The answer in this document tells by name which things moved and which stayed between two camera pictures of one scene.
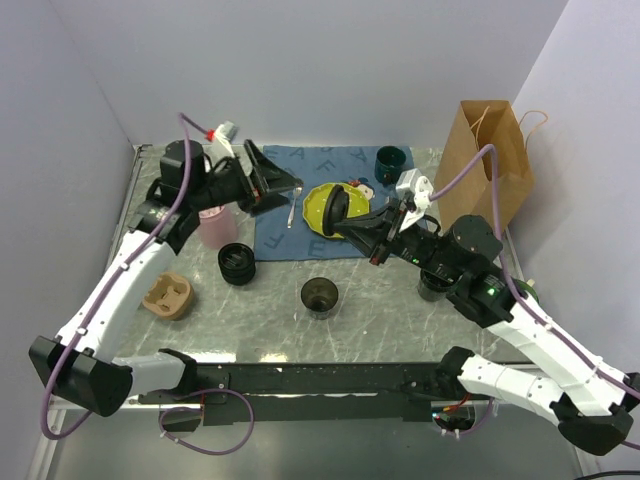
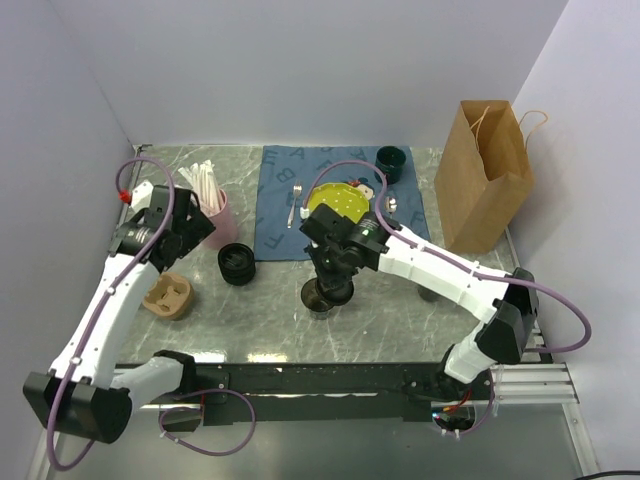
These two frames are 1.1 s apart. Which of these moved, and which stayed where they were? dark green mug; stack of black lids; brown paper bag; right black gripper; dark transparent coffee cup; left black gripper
Moved: left black gripper; right black gripper
Stayed: stack of black lids; dark green mug; brown paper bag; dark transparent coffee cup
